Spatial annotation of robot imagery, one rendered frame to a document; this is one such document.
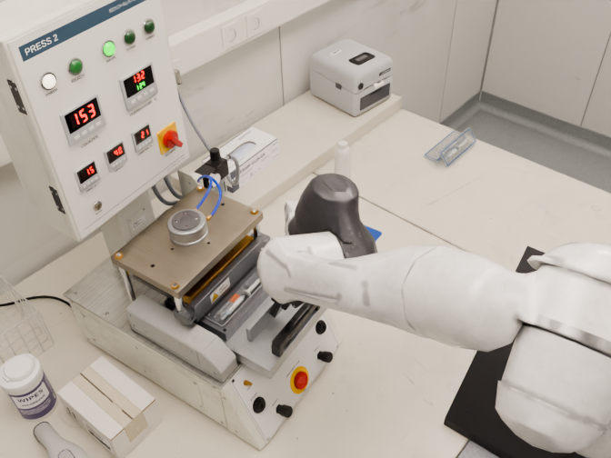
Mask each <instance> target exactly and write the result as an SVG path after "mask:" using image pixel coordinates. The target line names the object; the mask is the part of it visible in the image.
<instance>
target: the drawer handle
mask: <svg viewBox="0 0 611 458"><path fill-rule="evenodd" d="M319 309H320V306H319V305H315V304H310V303H306V302H304V304H303V305H302V306H301V307H300V308H299V310H298V311H297V312H296V313H295V314H294V316H293V317H292V318H291V319H290V320H289V321H288V323H287V324H286V325H285V326H284V328H283V329H282V330H281V331H280V332H279V333H278V335H277V336H276V337H275V338H274V340H273V341H272V345H271V348H272V354H274V355H276V356H278V357H281V355H282V354H283V347H284V346H285V345H286V343H287V342H288V341H289V340H290V339H291V337H292V336H293V335H294V334H295V332H296V331H297V330H298V329H299V327H300V326H301V325H302V324H303V323H304V321H305V320H306V319H307V318H308V316H309V315H310V314H311V313H312V312H313V311H314V310H316V311H318V310H319Z"/></svg>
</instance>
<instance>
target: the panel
mask: <svg viewBox="0 0 611 458"><path fill-rule="evenodd" d="M320 322H325V323H326V331H325V332H324V333H323V334H320V333H319V332H318V331H317V326H318V324H319V323H320ZM339 346H340V345H339V343H338V341H337V340H336V337H335V335H334V333H333V330H332V328H331V326H330V324H329V322H328V321H327V319H326V316H325V314H323V315H322V316H321V317H320V318H319V320H318V321H317V322H316V323H315V325H314V326H313V327H312V328H311V330H310V331H309V332H308V333H307V335H306V336H305V337H304V339H303V340H302V341H301V342H300V344H299V345H298V346H297V347H296V348H295V350H294V351H293V352H292V353H291V354H290V355H289V357H288V358H287V359H286V360H285V362H284V363H283V364H282V365H281V367H280V368H279V369H278V370H277V372H276V373H275V374H274V376H273V377H272V378H271V379H269V378H267V377H265V376H263V375H262V374H260V373H258V372H257V371H255V370H253V369H251V368H249V367H248V366H246V365H244V364H243V365H242V366H241V367H240V369H239V370H238V371H237V372H236V373H235V375H234V376H233V377H232V378H231V379H230V380H229V383H230V384H231V386H232V388H233V389H234V391H235V393H236V395H237V397H238V398H239V400H240V402H241V403H242V405H243V406H244V407H245V409H246V411H247V413H248V414H249V416H250V418H251V419H252V421H253V423H254V424H255V426H256V428H257V430H258V431H259V432H260V434H261V435H262V437H263V439H264V440H265V443H268V442H269V440H270V439H271V438H272V436H273V435H274V434H275V432H276V431H277V429H278V428H279V427H280V425H281V424H282V423H283V421H284V420H285V419H286V417H284V416H281V415H280V414H279V413H276V407H277V406H278V405H279V404H281V405H283V404H286V405H289V406H291V407H292V408H293V409H294V407H295V406H296V404H297V403H298V402H299V400H300V399H301V397H302V396H303V395H304V393H305V392H306V390H307V389H308V388H309V386H310V385H311V384H312V382H313V381H314V380H315V378H316V377H317V376H318V375H319V374H320V372H321V371H322V370H323V368H324V367H325V366H326V364H327V363H325V362H322V361H321V360H318V359H317V354H318V353H319V351H321V352H323V351H327V352H331V353H332V354H333V355H334V353H335V352H336V350H337V349H338V347H339ZM300 371H303V372H306V374H307V377H308V381H307V385H306V387H305V388H304V389H302V390H299V389H296V388H295V385H294V379H295V375H296V374H297V373H298V372H300ZM259 398H262V399H264V400H265V409H264V411H263V412H261V413H259V412H257V411H256V410H255V402H256V401H257V400H258V399H259Z"/></svg>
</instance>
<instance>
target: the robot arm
mask: <svg viewBox="0 0 611 458"><path fill-rule="evenodd" d="M284 210H285V236H280V237H272V238H271V239H270V240H269V242H268V243H267V244H266V245H265V247H264V248H263V249H262V251H261V252H260V254H259V257H258V260H257V274H258V277H259V280H260V283H261V285H262V287H263V290H264V291H265V292H266V293H267V294H269V295H270V296H271V297H272V298H271V300H272V301H273V302H274V304H273V307H272V309H271V311H270V313H269V314H271V315H272V316H273V317H274V318H276V317H277V316H278V314H279V313H280V312H281V311H282V310H283V309H284V310H286V309H287V308H288V307H289V306H290V304H291V305H292V306H293V307H294V308H297V307H298V306H300V305H301V304H303V303H304V302H306V303H310V304H315V305H319V306H323V307H325V308H329V309H333V310H337V311H339V312H343V313H347V314H352V315H356V316H359V317H363V318H365V319H369V320H372V321H375V322H379V323H381V324H387V325H390V326H393V327H395V328H398V329H400V330H403V331H406V332H408V333H411V334H415V335H417V336H420V337H423V338H426V339H432V340H435V341H437V342H440V343H441V344H446V345H448V346H451V347H456V348H463V349H469V350H476V351H482V352H490V351H493V350H495V349H497V348H500V347H503V346H505V345H508V344H510V343H512V342H513V341H514V339H515V338H516V339H515V341H514V344H513V347H512V350H511V353H510V355H509V358H508V361H507V364H506V369H505V371H504V374H503V377H502V380H501V381H498V385H497V393H496V410H497V412H498V414H499V415H500V417H501V419H502V420H503V421H504V423H505V424H506V425H507V426H508V427H509V428H510V429H511V431H512V432H513V433H514V434H515V435H517V436H518V437H520V438H521V439H523V440H524V441H526V442H527V443H529V444H531V445H532V446H535V447H537V448H540V449H543V450H546V451H549V452H551V453H573V452H576V453H578V454H580V455H582V456H585V457H586V458H611V244H599V243H581V242H571V243H568V244H563V245H559V246H557V247H555V248H553V249H552V250H550V251H548V252H547V253H545V254H543V255H542V256H538V255H532V256H531V257H530V258H529V259H528V260H527V261H528V262H529V264H530V265H531V266H532V268H534V269H536V270H537V271H534V272H532V273H528V274H520V273H517V272H514V271H511V270H509V269H507V268H505V267H504V266H502V265H500V264H497V263H495V262H493V261H491V260H489V259H487V258H485V257H484V256H482V255H480V254H473V253H469V252H465V251H461V250H457V249H455V248H453V247H450V246H444V245H439V244H419V245H410V246H407V247H402V248H397V249H394V250H389V251H384V252H381V253H379V252H378V251H377V248H376V241H375V238H374V236H373V235H371V234H370V232H369V231H368V230H367V228H366V227H365V225H364V224H363V223H362V222H361V220H360V215H359V191H358V188H357V186H356V184H355V183H354V182H353V181H352V180H351V179H349V178H347V177H346V176H344V175H341V174H333V173H330V174H319V175H317V176H316V177H314V178H313V179H311V181H310V182H309V184H308V185H307V187H306V188H305V190H304V192H303V193H302V194H301V196H300V198H299V201H286V203H285V207H284Z"/></svg>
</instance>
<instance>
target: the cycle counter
mask: <svg viewBox="0 0 611 458"><path fill-rule="evenodd" d="M96 116H97V113H96V110H95V105H94V101H93V102H91V103H90V104H88V105H86V106H84V107H82V108H81V109H79V110H77V111H76V112H74V113H72V114H71V115H69V119H70V122H71V125H72V127H73V130H75V129H76V128H78V127H79V126H81V125H83V124H85V123H86V122H88V121H90V120H91V119H93V118H94V117H96Z"/></svg>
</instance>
